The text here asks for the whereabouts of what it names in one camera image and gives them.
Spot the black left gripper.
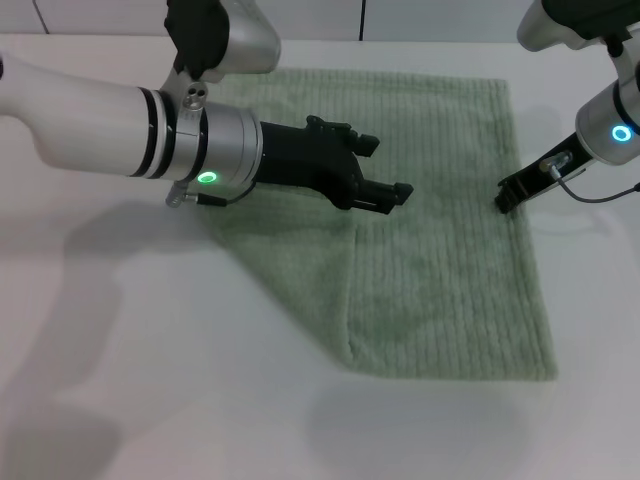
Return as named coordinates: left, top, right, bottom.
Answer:
left=254, top=115, right=415, bottom=215

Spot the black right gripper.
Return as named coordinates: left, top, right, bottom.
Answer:
left=494, top=139, right=594, bottom=215

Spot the light green ribbed towel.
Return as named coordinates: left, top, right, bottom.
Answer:
left=199, top=67, right=559, bottom=384

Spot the grey right arm cable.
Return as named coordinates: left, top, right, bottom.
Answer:
left=538, top=151, right=640, bottom=204

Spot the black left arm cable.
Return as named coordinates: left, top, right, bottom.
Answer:
left=164, top=180, right=257, bottom=208

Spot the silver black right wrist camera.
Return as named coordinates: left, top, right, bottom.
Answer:
left=516, top=0, right=639, bottom=54

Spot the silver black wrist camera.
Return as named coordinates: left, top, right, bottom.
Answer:
left=163, top=0, right=282, bottom=84
left=516, top=0, right=639, bottom=54

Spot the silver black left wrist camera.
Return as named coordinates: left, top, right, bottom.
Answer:
left=163, top=0, right=282, bottom=84

